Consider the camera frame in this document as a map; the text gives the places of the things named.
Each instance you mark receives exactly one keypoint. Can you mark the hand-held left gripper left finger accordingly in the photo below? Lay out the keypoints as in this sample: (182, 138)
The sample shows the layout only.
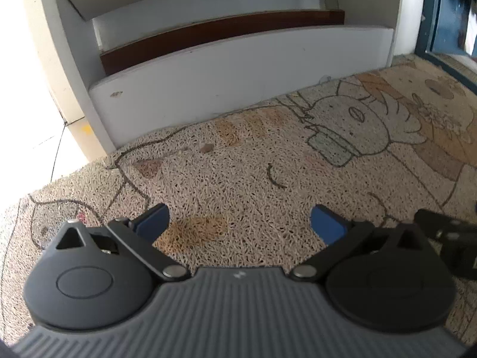
(154, 222)

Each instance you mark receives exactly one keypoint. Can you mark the blue door threshold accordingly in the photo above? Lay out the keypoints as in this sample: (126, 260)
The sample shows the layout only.
(458, 71)

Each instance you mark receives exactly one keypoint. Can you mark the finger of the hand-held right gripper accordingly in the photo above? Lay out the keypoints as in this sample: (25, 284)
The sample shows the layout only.
(439, 223)

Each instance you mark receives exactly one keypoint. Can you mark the blue door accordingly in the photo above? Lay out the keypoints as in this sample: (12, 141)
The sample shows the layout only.
(447, 15)

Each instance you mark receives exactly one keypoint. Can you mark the white shoe cabinet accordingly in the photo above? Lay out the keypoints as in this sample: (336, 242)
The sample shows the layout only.
(242, 67)

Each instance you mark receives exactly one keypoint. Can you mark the printed floor mat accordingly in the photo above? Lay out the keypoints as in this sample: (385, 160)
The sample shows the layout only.
(242, 179)

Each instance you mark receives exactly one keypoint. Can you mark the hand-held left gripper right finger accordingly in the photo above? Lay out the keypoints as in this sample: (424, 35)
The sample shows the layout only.
(328, 225)

